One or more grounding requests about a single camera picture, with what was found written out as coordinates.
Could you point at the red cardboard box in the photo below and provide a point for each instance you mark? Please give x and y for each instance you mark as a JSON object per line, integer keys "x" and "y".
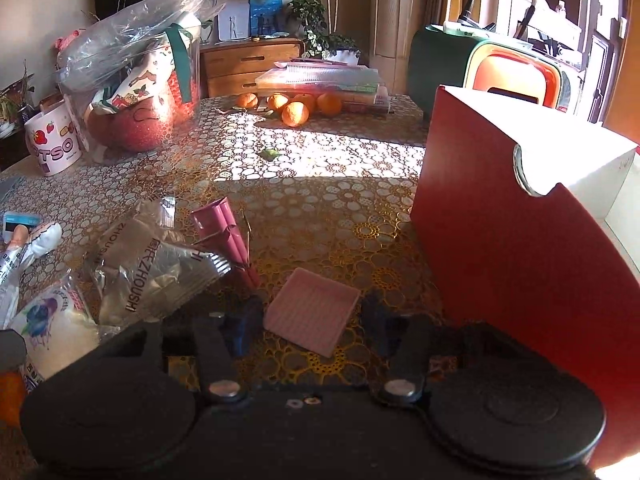
{"x": 490, "y": 240}

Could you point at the green potted plant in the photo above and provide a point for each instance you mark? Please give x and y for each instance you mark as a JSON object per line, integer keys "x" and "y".
{"x": 312, "y": 15}

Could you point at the blue picture card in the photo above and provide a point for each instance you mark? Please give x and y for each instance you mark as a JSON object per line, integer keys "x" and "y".
{"x": 266, "y": 15}

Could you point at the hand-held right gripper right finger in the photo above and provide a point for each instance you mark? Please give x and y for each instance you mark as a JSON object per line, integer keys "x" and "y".
{"x": 379, "y": 327}

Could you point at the pink stick packets bundle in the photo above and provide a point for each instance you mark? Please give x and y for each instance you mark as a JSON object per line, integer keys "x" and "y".
{"x": 227, "y": 237}

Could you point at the small orange fruit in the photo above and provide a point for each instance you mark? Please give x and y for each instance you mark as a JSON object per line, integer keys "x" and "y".
{"x": 10, "y": 397}

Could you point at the clear plastic storage box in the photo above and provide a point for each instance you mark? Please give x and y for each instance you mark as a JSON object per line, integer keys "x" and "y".
{"x": 320, "y": 82}

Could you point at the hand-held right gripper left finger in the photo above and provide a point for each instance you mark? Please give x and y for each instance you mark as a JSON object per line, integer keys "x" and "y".
{"x": 241, "y": 327}

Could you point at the small green leaf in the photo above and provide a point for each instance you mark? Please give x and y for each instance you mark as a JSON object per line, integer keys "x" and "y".
{"x": 270, "y": 154}

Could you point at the pink flower ornament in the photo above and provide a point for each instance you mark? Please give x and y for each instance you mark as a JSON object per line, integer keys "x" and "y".
{"x": 67, "y": 40}

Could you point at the white picture frame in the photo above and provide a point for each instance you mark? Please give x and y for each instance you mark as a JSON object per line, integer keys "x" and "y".
{"x": 233, "y": 20}

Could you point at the small blue box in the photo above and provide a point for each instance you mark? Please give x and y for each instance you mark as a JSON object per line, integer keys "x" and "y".
{"x": 21, "y": 224}

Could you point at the silver snack packet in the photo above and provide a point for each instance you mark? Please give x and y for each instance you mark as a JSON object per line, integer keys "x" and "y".
{"x": 145, "y": 270}

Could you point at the blueberry bread packet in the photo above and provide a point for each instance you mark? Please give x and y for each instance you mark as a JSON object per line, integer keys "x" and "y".
{"x": 55, "y": 327}

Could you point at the pink square packet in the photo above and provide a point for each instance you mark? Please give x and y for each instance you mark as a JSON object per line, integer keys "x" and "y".
{"x": 312, "y": 312}

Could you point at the white strawberry print mug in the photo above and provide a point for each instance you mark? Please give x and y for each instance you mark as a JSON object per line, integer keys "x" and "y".
{"x": 52, "y": 140}

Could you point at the green and orange chair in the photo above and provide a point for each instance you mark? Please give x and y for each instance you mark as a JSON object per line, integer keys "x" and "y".
{"x": 500, "y": 72}

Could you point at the clear plastic bag with goods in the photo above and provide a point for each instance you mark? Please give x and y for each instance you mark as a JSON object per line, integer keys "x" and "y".
{"x": 135, "y": 75}

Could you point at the patterned lace desktop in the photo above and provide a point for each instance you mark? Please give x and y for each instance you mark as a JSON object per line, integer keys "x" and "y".
{"x": 325, "y": 200}

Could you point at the white drink pouch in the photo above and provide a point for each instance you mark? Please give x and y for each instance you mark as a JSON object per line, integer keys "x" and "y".
{"x": 30, "y": 247}

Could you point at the wooden drawer cabinet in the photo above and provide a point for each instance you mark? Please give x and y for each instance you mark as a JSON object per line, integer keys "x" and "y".
{"x": 240, "y": 67}

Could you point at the small potted plant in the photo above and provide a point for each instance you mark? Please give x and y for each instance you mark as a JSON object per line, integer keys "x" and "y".
{"x": 12, "y": 105}

